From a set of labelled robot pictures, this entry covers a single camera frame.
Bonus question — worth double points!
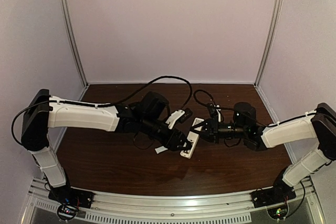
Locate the aluminium frame post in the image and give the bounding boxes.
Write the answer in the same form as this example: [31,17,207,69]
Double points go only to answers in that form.
[254,0,284,88]
[60,0,89,88]

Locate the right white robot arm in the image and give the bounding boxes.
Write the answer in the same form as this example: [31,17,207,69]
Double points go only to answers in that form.
[190,102,335,190]

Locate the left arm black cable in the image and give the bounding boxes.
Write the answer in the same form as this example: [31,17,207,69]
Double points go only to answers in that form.
[10,75,194,146]

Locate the circuit board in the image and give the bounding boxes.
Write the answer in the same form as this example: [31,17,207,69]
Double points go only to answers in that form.
[56,204,79,221]
[267,204,289,221]

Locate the front aluminium rail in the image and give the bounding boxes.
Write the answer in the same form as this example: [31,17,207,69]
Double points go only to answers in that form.
[27,179,318,223]

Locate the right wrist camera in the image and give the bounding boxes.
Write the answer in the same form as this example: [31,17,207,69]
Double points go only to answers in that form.
[207,103,222,122]

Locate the left aluminium frame post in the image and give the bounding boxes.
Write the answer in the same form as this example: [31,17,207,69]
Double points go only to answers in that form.
[60,0,89,88]

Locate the right circuit board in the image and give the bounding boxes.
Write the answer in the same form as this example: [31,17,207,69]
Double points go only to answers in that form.
[267,204,289,221]

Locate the right aluminium frame post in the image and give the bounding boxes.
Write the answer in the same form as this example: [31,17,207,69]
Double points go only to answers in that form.
[254,0,284,88]

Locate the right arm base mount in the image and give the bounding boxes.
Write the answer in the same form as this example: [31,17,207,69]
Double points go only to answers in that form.
[250,180,296,208]

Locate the white remote control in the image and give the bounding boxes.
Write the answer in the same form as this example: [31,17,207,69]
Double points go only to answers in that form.
[180,118,204,159]

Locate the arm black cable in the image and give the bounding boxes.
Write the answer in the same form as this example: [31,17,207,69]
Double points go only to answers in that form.
[10,75,194,146]
[193,89,320,127]

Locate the white battery cover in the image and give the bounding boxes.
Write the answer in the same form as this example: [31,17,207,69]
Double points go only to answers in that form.
[154,146,167,154]

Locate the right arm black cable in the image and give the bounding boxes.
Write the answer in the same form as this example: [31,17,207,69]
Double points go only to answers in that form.
[193,89,320,127]

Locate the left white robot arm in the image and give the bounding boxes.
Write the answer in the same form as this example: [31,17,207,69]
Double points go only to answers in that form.
[20,89,192,188]

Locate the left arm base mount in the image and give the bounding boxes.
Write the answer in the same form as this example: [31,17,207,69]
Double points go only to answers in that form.
[48,182,94,208]

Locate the left circuit board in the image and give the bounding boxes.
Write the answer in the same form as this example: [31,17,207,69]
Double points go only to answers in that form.
[56,204,79,221]

